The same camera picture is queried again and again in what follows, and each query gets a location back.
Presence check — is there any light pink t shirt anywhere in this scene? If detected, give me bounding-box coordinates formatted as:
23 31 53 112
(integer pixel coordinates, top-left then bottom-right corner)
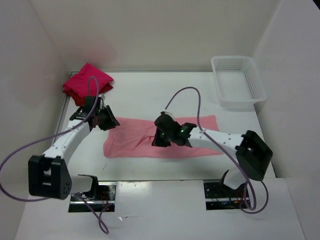
103 117 221 159

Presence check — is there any magenta t shirt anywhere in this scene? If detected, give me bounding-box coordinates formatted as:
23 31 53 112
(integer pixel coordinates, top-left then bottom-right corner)
63 63 114 98

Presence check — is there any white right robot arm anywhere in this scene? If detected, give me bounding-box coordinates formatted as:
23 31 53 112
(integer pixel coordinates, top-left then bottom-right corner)
152 111 273 197

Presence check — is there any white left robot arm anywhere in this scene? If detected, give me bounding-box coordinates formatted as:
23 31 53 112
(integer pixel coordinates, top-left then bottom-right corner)
28 96 120 200

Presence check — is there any white plastic basket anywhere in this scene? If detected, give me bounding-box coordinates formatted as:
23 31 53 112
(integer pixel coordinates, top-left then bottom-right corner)
211 55 267 110

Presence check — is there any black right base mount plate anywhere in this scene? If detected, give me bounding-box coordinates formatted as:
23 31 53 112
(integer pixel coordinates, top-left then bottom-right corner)
203 180 247 211

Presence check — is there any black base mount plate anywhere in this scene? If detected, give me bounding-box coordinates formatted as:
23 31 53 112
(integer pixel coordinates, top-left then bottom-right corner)
203 180 247 211
68 182 117 213

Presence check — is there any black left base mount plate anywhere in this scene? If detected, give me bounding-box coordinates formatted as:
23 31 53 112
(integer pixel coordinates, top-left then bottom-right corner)
68 182 117 213

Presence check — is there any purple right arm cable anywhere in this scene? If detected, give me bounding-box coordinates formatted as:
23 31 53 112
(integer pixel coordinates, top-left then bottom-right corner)
163 86 270 213

